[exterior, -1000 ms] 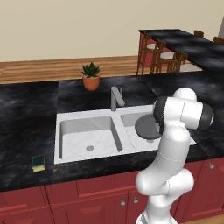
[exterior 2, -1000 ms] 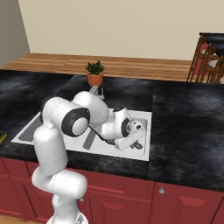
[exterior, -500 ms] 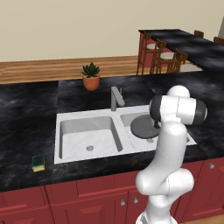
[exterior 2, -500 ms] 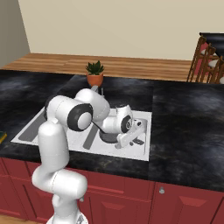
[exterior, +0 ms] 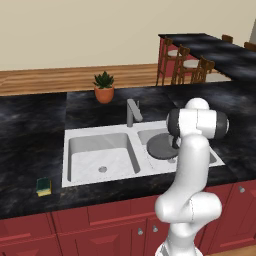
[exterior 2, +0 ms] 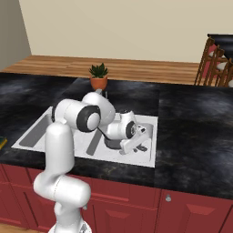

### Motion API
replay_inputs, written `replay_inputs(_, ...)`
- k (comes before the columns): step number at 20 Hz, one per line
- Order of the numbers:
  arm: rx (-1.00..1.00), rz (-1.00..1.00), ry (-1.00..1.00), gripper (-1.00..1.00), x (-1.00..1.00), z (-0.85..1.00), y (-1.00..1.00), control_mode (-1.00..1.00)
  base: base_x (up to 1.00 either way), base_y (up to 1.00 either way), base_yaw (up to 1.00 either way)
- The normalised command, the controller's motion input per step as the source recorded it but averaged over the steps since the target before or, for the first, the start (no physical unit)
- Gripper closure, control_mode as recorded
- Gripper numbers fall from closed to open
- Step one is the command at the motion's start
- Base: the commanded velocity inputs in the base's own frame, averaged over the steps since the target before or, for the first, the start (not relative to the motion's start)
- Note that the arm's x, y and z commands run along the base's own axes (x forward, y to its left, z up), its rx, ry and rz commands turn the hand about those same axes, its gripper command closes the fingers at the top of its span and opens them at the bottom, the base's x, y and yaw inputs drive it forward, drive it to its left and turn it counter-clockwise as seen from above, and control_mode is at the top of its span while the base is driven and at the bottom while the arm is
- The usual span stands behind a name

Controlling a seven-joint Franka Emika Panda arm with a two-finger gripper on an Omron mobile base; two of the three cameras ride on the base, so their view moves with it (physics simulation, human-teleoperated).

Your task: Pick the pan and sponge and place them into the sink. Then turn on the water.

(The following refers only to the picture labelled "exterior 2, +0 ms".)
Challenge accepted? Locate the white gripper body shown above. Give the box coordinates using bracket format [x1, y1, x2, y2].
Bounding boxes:
[118, 130, 153, 156]

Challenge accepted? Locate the dark grey pan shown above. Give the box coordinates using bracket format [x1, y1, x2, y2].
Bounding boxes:
[96, 127, 123, 150]

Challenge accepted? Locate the white double sink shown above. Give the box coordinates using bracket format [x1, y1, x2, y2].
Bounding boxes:
[11, 106, 159, 168]

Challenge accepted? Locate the yellow green sponge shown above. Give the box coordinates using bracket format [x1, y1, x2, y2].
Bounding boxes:
[0, 136, 8, 150]

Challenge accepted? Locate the red drawer front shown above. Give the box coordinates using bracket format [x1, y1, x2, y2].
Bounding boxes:
[72, 175, 162, 211]

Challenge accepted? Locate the grey tap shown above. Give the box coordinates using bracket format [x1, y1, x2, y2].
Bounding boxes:
[96, 88, 109, 100]

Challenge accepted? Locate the green plant in terracotta pot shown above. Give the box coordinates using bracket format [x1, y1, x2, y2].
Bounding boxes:
[88, 62, 109, 91]

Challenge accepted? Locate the red cupboard door with knob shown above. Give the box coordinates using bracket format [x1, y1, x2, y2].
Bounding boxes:
[154, 187, 233, 233]

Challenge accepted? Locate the brown wooden chair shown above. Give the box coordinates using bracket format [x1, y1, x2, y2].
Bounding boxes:
[223, 59, 233, 88]
[194, 36, 221, 86]
[208, 47, 233, 87]

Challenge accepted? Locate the black table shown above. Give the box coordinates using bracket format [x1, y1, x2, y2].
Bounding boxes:
[207, 33, 233, 60]

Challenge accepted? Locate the red bar handle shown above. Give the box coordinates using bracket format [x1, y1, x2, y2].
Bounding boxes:
[90, 193, 130, 203]

